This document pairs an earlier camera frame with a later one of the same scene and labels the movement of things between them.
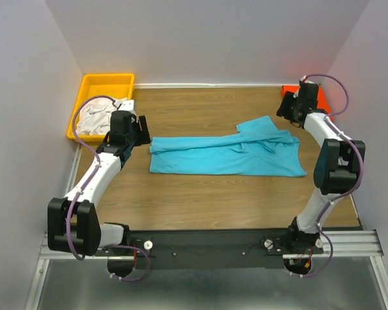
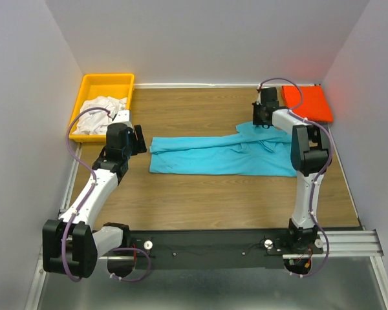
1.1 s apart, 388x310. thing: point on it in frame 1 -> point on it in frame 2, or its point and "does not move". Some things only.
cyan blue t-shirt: [257, 149] does not move
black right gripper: [288, 99] -> [256, 122]
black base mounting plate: [207, 248] does not move
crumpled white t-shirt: [94, 117] does not move
